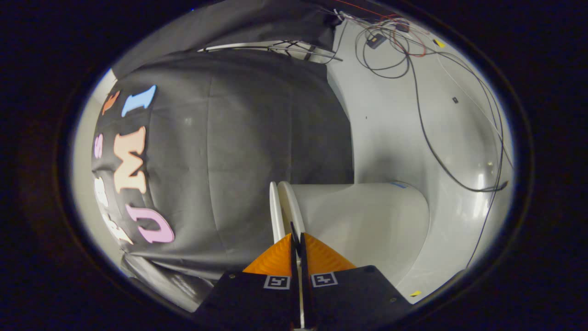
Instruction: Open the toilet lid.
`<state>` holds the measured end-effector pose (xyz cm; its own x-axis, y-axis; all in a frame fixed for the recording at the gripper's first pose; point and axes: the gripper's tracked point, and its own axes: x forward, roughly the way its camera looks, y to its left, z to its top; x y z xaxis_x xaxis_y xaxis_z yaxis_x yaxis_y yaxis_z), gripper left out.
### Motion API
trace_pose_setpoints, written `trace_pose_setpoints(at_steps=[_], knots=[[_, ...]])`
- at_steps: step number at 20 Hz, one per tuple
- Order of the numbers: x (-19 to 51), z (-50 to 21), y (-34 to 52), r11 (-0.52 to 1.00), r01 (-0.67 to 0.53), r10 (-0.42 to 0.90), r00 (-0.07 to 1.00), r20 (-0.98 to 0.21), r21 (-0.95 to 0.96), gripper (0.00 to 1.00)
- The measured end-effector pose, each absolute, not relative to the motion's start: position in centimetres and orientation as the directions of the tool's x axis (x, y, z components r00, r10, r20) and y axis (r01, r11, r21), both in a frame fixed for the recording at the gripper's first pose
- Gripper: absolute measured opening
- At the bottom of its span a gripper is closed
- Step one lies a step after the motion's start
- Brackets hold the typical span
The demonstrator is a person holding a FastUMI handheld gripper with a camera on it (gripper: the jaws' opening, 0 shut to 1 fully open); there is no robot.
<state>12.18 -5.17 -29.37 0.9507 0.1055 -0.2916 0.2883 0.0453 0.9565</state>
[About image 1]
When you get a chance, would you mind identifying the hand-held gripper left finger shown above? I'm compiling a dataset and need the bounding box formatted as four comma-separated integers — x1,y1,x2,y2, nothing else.
195,233,300,331

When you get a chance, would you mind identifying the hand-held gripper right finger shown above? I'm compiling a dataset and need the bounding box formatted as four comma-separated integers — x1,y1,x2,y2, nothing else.
300,233,413,331

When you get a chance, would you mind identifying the dark grey lid handle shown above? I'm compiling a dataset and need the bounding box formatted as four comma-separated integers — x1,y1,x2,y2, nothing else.
289,222,302,258

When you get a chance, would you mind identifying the white toilet lid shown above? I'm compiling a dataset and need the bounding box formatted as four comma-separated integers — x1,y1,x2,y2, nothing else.
269,181,286,244

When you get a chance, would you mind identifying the black backdrop cloth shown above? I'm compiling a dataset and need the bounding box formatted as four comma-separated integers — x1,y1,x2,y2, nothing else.
92,0,354,281

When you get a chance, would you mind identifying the metal backdrop stand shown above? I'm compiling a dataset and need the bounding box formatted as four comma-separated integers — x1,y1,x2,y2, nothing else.
198,40,344,63

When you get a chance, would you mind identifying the long black floor cable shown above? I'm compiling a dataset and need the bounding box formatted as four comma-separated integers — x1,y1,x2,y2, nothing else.
407,55,509,194

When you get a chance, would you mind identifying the coiled black cable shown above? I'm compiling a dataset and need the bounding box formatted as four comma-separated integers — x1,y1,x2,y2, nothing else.
355,21,411,79

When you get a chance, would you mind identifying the red cable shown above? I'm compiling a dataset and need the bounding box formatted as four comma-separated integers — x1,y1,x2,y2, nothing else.
334,0,429,58

